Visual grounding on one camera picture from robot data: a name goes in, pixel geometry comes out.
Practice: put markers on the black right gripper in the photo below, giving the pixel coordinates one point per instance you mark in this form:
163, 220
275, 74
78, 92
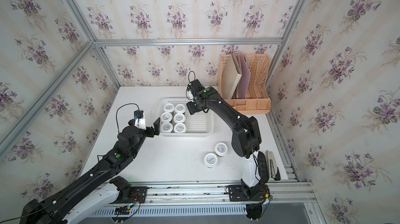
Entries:
190, 108

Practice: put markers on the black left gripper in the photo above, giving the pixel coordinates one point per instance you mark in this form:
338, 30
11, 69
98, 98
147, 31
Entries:
150, 133

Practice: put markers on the yogurt cup back row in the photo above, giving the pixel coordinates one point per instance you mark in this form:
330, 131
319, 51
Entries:
180, 128
221, 149
167, 127
169, 107

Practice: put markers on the yogurt cup row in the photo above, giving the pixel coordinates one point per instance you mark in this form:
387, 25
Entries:
180, 109
167, 127
211, 160
166, 117
180, 128
179, 118
221, 149
169, 107

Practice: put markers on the yogurt cup front row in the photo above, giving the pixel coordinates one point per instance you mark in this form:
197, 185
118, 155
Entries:
179, 118
180, 109
166, 117
211, 160

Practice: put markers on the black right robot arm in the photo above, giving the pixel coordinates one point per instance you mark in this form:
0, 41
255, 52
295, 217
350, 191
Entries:
246, 137

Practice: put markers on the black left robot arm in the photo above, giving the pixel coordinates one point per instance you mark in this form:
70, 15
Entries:
62, 207

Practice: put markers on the white perforated plastic basket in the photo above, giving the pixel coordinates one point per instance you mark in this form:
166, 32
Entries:
198, 125

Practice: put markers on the beige folder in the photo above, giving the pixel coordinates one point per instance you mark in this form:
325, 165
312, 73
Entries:
230, 77

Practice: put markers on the purple folder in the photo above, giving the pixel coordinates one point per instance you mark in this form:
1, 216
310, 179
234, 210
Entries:
245, 78

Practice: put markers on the peach plastic file organizer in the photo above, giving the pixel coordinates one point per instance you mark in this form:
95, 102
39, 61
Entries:
256, 99

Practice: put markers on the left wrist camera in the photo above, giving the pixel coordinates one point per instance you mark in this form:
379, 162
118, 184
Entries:
139, 119

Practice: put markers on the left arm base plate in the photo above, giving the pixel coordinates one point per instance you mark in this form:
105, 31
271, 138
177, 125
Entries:
131, 195

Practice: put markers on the small circuit board with wires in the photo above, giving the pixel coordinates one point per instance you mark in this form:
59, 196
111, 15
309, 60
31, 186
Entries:
124, 210

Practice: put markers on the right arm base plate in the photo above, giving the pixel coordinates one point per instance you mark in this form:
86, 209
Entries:
243, 193

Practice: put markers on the aluminium mounting rail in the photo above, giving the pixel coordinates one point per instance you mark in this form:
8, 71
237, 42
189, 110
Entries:
160, 194

